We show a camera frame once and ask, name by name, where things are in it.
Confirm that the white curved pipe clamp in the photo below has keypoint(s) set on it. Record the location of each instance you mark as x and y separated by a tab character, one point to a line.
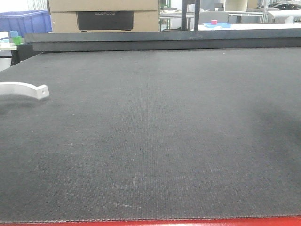
25	89

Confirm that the dark grey table mat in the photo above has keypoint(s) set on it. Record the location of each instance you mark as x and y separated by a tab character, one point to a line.
136	135

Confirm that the blue tray with pink cube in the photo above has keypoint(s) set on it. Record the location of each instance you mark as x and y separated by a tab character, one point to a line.
216	24

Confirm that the large cardboard box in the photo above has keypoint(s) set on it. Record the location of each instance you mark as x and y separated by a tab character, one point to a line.
77	16

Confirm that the green cup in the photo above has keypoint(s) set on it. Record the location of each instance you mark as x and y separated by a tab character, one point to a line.
17	40

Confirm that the blue plastic crate background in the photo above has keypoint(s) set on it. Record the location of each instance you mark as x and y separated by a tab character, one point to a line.
31	21

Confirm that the black raised table board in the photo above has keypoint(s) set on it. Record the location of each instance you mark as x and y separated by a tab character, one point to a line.
176	40

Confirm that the blue cup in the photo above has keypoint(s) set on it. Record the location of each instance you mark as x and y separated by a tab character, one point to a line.
13	34

